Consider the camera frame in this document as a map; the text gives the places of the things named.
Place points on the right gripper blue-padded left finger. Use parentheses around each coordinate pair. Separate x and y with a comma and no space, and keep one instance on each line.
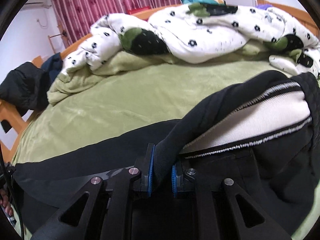
(98,206)

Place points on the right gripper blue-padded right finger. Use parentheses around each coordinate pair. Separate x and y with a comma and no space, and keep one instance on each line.
(228,213)

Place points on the black pants with white stripe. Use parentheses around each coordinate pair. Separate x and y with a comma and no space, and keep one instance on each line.
(263,133)

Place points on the person's left hand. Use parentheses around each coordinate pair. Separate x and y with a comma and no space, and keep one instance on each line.
(5,203)

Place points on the green fleece bed blanket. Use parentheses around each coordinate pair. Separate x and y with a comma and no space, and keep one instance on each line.
(141,95)

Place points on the dark blue garment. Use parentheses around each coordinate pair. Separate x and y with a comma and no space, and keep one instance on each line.
(53,66)

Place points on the white floral quilt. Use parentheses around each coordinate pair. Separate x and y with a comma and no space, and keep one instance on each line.
(198,32)

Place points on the red box by curtain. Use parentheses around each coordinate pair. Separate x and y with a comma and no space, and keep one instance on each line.
(137,10)

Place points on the purple object on bed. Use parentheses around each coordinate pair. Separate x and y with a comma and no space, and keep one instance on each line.
(264,6)

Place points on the teal pillow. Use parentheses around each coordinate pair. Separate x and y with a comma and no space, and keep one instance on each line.
(204,1)

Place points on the wooden bed frame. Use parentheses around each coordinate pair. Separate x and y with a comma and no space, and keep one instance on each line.
(10,113)

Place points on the black jacket on bed frame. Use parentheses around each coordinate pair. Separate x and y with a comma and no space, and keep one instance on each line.
(26,87)

